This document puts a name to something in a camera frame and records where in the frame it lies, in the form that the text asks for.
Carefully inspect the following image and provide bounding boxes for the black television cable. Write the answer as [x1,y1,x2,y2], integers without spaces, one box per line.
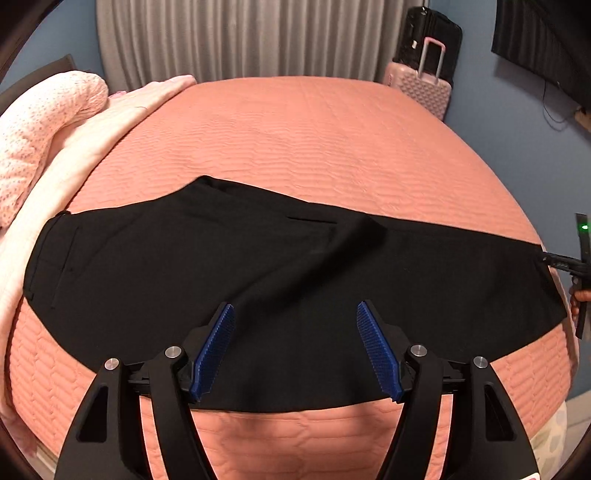
[542,79,581,124]

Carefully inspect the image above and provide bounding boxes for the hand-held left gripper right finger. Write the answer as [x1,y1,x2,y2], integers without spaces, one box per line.
[356,300,541,480]

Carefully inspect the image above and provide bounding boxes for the person's right hand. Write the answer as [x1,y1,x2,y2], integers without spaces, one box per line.
[570,288,591,320]

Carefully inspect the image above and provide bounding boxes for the black suitcase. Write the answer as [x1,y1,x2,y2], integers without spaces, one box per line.
[397,6,463,84]

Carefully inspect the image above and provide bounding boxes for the grey bed headboard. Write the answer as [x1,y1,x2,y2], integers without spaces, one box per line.
[0,54,77,112]

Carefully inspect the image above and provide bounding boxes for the black pants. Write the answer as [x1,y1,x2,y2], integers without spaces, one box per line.
[22,175,570,414]

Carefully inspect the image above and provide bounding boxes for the pink suitcase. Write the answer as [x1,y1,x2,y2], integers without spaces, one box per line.
[384,37,453,121]

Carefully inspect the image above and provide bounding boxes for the bed with salmon quilted cover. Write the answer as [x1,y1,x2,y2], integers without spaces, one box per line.
[9,76,580,480]

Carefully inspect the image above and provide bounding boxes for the white leaf print cloth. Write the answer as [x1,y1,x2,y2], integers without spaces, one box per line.
[529,405,570,468]

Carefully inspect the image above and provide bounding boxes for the wall-mounted black television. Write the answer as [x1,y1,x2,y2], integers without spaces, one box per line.
[490,0,591,104]

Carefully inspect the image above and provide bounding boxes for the pink floral pillow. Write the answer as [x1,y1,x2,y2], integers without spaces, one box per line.
[0,70,109,229]

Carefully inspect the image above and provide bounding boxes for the grey pleated curtain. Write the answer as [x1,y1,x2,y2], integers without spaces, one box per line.
[96,0,419,90]

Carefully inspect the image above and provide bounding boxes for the light pink blanket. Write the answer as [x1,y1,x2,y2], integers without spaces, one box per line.
[0,74,197,457]

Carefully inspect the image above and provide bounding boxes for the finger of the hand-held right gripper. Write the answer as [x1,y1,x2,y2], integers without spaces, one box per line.
[538,250,588,277]

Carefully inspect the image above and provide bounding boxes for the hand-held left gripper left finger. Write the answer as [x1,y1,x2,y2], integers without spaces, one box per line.
[54,302,237,480]

